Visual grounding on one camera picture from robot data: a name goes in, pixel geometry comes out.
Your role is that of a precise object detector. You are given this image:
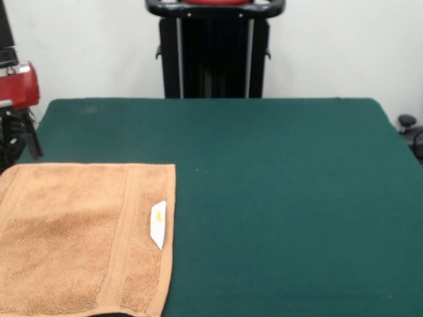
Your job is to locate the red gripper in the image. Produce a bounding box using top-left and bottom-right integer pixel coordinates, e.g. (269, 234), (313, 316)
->
(0, 60), (44, 160)

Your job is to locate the tan terry towel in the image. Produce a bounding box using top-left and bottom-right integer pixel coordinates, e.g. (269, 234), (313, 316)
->
(0, 162), (177, 317)

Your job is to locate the black equipment heap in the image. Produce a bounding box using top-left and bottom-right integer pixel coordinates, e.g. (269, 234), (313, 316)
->
(0, 110), (30, 173)

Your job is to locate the dark green table cloth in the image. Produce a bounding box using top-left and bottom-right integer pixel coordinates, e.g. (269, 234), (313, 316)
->
(0, 97), (423, 317)

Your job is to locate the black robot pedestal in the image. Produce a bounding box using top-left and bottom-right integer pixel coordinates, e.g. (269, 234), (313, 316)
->
(144, 0), (286, 99)

